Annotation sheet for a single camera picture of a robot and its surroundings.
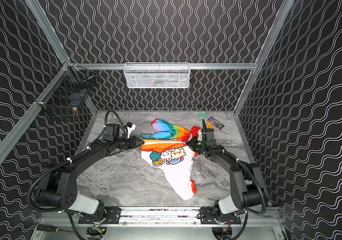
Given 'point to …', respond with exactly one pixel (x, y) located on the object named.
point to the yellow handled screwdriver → (49, 228)
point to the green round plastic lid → (203, 114)
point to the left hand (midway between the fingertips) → (147, 143)
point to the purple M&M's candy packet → (215, 122)
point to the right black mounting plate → (207, 217)
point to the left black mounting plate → (113, 213)
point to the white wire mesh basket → (156, 75)
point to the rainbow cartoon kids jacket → (167, 151)
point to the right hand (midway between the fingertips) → (187, 142)
